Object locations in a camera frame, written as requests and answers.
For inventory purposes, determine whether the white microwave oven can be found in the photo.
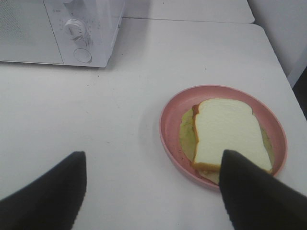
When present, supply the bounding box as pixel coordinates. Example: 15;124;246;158
0;0;126;68

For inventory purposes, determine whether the white lower microwave knob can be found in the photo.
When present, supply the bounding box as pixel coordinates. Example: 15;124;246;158
64;19;87;41

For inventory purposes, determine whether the pink round plate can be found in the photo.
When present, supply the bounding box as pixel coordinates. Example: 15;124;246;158
159;85;287;191

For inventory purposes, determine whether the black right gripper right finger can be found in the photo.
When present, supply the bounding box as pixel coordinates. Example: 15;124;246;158
219;150;307;230

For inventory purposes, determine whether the white microwave door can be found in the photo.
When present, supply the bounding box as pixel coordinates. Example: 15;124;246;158
0;0;63;65

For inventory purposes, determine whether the white bread sandwich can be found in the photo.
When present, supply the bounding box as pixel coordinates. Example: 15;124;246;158
191;98;272;172

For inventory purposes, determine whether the round microwave door button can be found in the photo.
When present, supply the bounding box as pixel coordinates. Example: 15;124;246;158
73;48;92;63

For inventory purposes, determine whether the green lettuce leaf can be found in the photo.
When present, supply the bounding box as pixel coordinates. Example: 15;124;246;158
179;109;275;184

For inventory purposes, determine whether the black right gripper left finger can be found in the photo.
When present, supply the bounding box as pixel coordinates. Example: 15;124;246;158
0;151;86;230

